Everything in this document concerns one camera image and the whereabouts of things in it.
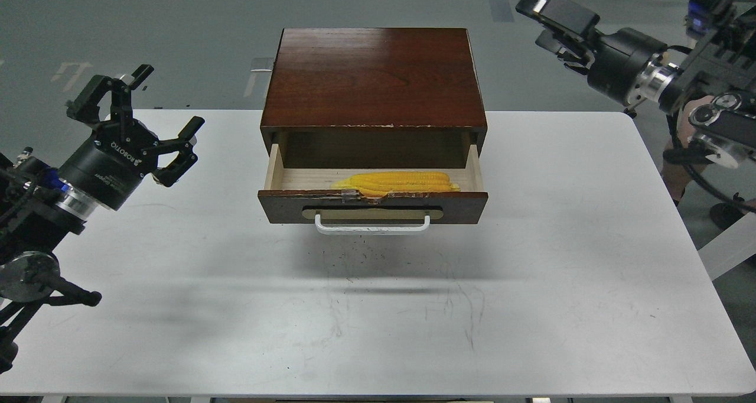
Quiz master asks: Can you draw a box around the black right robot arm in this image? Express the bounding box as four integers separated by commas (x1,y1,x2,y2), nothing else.
516,0,754,168

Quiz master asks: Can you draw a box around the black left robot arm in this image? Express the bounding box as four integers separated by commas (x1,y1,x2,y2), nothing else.
1,64,204,372

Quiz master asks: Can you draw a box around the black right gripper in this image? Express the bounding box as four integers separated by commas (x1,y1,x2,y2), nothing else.
516,0,669,106

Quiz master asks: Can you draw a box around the dark wooden cabinet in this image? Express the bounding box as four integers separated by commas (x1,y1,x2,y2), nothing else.
260,28,488,150

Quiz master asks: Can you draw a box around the yellow corn cob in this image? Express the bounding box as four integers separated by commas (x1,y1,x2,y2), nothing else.
330,171,461,198

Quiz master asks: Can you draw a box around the wooden drawer with white handle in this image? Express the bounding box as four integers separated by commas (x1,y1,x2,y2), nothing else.
258,144,488,228

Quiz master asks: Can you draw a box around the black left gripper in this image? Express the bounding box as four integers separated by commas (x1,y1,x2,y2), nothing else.
58,64,206,211

